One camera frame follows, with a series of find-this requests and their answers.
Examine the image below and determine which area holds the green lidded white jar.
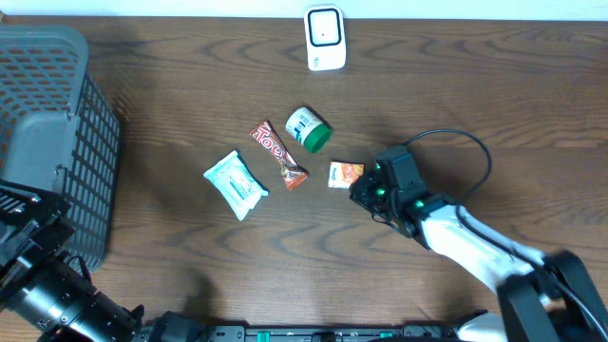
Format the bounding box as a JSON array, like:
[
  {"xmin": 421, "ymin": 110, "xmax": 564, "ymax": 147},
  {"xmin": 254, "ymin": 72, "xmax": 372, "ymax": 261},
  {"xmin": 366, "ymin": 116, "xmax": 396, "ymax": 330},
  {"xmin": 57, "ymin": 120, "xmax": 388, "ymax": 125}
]
[{"xmin": 285, "ymin": 107, "xmax": 333, "ymax": 154}]

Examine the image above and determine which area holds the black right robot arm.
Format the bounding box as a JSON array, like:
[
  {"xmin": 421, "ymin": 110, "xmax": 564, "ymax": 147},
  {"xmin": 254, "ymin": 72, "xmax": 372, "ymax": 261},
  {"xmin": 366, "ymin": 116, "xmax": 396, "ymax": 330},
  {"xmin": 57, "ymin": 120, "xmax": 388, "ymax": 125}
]
[{"xmin": 351, "ymin": 146, "xmax": 607, "ymax": 341}]

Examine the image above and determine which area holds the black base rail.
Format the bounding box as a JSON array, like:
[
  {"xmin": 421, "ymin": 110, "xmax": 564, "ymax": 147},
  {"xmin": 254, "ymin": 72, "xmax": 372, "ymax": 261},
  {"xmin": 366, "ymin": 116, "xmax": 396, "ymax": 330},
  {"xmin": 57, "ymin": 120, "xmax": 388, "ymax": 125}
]
[{"xmin": 198, "ymin": 323, "xmax": 459, "ymax": 342}]

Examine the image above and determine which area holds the teal wet wipes packet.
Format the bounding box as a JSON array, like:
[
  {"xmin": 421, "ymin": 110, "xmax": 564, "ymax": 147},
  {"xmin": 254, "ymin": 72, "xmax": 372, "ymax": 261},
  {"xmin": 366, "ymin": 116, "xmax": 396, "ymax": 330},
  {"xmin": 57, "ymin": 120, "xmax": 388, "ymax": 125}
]
[{"xmin": 203, "ymin": 150, "xmax": 269, "ymax": 221}]

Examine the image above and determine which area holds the orange Kleenex tissue pack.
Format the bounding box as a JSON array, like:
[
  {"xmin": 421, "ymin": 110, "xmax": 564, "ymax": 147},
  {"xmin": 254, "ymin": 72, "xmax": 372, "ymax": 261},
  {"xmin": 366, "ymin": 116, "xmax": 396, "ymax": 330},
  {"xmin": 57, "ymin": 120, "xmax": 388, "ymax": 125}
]
[{"xmin": 328, "ymin": 161, "xmax": 365, "ymax": 189}]

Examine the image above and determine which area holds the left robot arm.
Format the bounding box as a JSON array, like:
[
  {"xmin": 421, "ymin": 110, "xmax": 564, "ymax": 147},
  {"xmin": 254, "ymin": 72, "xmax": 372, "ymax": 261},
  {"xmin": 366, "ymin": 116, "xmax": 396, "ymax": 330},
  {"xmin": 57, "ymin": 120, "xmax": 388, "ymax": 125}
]
[{"xmin": 1, "ymin": 181, "xmax": 207, "ymax": 342}]

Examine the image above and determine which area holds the red Topps candy bar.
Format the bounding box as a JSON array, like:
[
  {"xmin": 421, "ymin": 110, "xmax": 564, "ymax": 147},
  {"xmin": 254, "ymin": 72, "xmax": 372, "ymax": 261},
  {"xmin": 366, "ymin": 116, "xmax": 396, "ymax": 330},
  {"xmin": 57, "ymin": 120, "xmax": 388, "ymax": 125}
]
[{"xmin": 250, "ymin": 121, "xmax": 308, "ymax": 191}]

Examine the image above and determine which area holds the grey plastic mesh basket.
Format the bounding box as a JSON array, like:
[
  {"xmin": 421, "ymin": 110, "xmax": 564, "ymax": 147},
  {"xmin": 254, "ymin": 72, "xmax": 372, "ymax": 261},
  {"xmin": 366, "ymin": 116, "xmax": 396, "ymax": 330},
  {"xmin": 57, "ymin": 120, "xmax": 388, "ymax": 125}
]
[{"xmin": 1, "ymin": 25, "xmax": 122, "ymax": 271}]

